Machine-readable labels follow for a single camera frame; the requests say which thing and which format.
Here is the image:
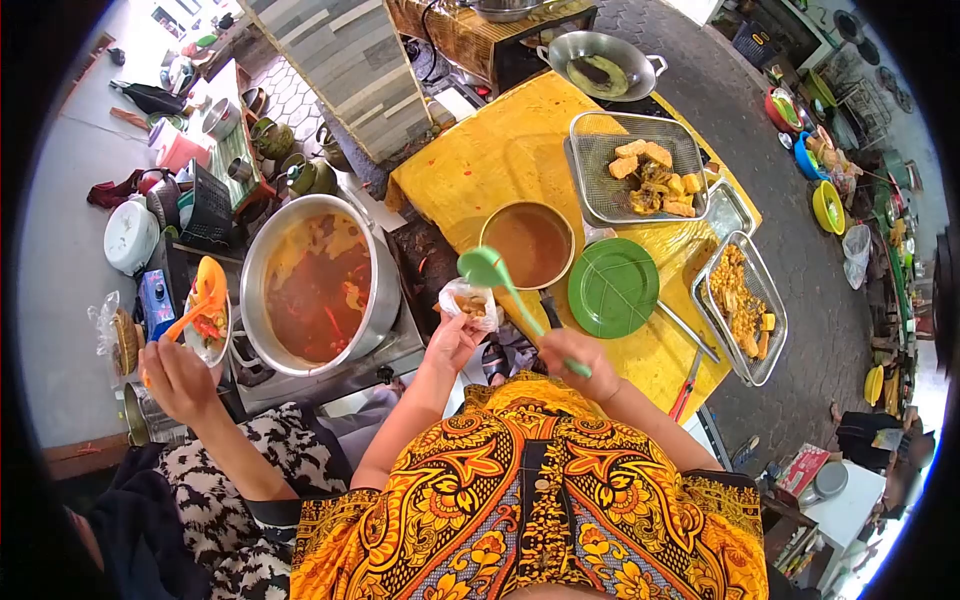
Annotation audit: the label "blue box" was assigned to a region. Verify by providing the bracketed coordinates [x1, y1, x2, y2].
[137, 268, 178, 343]

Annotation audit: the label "person's left hand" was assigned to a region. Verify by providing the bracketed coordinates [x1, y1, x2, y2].
[423, 312, 489, 375]

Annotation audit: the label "wire tray of fried snacks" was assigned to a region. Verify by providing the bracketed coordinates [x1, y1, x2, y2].
[690, 230, 789, 389]

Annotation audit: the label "bagged wicker plates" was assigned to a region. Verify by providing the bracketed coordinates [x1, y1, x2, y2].
[87, 291, 146, 390]

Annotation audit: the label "green leaf-pattern plate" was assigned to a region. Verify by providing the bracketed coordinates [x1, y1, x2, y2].
[567, 237, 662, 340]

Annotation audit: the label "white rice cooker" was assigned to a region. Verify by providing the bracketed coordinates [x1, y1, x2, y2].
[103, 198, 162, 278]

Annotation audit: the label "white bowl of food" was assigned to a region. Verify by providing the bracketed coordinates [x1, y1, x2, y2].
[182, 288, 234, 369]

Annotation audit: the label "person's right fingers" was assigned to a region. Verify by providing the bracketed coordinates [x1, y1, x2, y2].
[536, 327, 595, 376]

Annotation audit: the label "red basin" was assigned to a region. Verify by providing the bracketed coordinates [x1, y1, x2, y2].
[764, 86, 806, 135]

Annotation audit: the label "empty steel tray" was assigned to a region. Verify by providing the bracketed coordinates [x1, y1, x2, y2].
[701, 176, 759, 242]

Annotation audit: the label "person's right hand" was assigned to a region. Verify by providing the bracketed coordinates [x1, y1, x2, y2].
[535, 327, 624, 406]

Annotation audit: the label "large steel broth pot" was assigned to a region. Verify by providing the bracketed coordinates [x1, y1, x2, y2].
[238, 193, 404, 378]

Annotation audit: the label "black plastic crate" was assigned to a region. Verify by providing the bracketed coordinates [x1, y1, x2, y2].
[177, 159, 236, 249]

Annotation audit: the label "wire basket of fried tofu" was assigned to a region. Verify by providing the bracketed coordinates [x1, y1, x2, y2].
[563, 111, 712, 229]

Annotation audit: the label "small steel pot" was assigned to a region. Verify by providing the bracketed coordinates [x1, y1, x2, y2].
[200, 97, 243, 143]

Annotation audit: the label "green plastic ladle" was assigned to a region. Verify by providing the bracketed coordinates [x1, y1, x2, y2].
[456, 245, 594, 380]

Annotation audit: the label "pink plastic jug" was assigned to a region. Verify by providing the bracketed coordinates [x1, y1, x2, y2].
[147, 117, 216, 174]

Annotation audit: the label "blue crate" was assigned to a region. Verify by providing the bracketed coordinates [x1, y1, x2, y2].
[731, 20, 780, 68]

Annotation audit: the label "person's body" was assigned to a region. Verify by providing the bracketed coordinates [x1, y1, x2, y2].
[288, 371, 774, 600]

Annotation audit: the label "red carton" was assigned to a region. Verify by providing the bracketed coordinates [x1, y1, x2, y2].
[775, 442, 833, 501]

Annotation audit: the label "wooden cabinet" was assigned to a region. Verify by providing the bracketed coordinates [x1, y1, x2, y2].
[386, 0, 600, 96]

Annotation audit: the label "red cloth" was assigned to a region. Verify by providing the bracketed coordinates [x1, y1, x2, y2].
[86, 168, 148, 212]

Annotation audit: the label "steel tongs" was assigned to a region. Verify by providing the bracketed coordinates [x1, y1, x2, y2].
[656, 300, 723, 366]

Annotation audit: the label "yellow tablecloth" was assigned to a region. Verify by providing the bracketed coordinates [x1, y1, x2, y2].
[384, 71, 765, 426]

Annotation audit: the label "clear plastic food bag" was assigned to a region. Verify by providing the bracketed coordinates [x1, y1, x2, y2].
[437, 277, 502, 333]

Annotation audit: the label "steel wok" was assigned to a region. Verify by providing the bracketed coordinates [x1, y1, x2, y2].
[535, 30, 669, 105]

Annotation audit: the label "steel gas stove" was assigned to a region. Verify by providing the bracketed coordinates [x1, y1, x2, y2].
[223, 225, 429, 415]

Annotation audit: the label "white table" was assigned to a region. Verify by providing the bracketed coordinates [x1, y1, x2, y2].
[798, 457, 888, 553]

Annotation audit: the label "yellow-green basin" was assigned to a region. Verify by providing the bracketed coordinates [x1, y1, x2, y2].
[812, 180, 848, 237]

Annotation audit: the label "blue basin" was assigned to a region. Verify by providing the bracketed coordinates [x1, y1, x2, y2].
[792, 131, 827, 182]

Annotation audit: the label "table with green cloth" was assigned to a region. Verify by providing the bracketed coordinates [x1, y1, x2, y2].
[182, 60, 279, 216]

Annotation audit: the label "orange plastic ladle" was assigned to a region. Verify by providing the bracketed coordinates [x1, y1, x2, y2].
[142, 255, 229, 390]

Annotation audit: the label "saucepan of brown sauce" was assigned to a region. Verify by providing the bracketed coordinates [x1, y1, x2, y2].
[478, 200, 578, 332]

